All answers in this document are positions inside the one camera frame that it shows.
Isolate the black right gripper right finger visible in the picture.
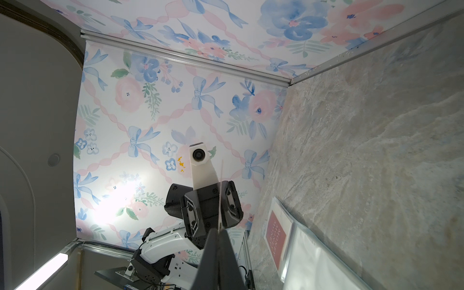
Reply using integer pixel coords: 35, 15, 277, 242
219, 230, 246, 290

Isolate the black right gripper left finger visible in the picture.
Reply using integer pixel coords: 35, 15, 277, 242
191, 228, 219, 290

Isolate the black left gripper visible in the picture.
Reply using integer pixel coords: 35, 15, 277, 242
164, 181, 244, 250

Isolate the red money card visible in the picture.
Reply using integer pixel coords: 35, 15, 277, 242
265, 210, 286, 270

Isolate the red and cream card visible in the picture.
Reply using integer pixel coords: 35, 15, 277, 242
217, 160, 224, 233

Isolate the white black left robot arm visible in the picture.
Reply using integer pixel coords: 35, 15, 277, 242
131, 181, 244, 290

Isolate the white ceiling light strip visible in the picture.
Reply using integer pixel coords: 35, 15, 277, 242
14, 253, 69, 290

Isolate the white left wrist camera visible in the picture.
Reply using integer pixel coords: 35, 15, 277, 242
188, 142, 219, 190

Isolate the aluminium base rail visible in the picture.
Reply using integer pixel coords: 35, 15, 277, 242
237, 230, 256, 290

